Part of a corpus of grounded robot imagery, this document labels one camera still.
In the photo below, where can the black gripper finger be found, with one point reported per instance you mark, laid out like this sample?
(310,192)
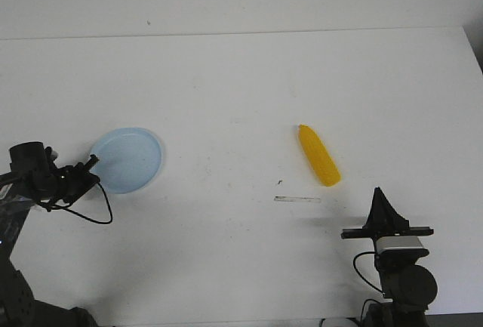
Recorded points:
(88,165)
(375,214)
(392,217)

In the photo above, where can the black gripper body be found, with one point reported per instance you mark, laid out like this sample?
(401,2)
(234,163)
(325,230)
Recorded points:
(365,233)
(73,182)

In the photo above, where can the light blue plate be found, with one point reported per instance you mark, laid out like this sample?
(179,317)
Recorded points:
(129,159)

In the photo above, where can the yellow toy corn cob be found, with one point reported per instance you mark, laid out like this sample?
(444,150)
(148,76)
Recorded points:
(319,158)

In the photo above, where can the clear tape strip on table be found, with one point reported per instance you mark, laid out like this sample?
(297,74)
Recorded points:
(297,199)

